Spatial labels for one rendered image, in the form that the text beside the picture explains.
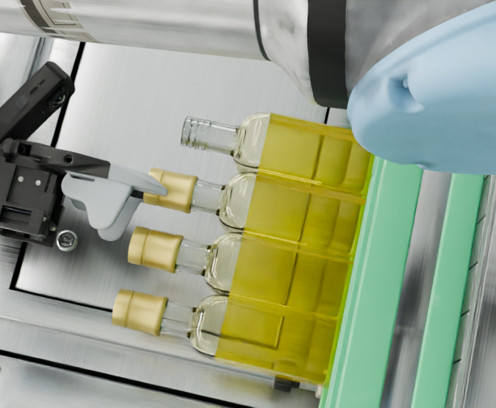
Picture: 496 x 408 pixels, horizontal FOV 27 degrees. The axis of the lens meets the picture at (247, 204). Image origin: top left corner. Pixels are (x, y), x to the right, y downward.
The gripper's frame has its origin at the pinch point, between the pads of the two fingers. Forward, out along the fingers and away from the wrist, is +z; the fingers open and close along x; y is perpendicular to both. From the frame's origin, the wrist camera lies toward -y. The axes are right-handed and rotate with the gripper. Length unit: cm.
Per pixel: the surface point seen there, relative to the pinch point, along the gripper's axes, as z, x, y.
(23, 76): -18.8, -13.7, -11.5
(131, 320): 0.9, 1.8, 12.5
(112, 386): -1.4, -15.2, 18.4
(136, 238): -0.4, 2.1, 5.3
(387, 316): 21.3, 14.1, 8.8
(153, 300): 2.4, 1.8, 10.4
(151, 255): 1.3, 1.9, 6.5
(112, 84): -9.2, -13.5, -12.7
